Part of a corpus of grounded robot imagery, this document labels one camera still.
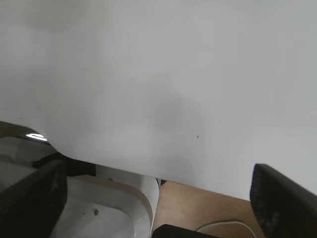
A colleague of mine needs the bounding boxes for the black box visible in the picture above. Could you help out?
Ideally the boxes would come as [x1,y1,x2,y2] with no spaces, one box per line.
[153,224,223,238]

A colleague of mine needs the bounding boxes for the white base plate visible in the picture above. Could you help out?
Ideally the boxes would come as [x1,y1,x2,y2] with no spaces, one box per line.
[49,165,160,238]

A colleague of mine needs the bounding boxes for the white cable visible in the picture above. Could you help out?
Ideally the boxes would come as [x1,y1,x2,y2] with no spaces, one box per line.
[197,219,255,235]

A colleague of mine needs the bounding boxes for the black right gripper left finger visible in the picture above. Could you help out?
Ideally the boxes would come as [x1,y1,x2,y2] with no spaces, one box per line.
[0,160,67,238]

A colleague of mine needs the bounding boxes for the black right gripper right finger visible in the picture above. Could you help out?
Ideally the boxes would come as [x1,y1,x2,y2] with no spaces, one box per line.
[249,163,317,238]

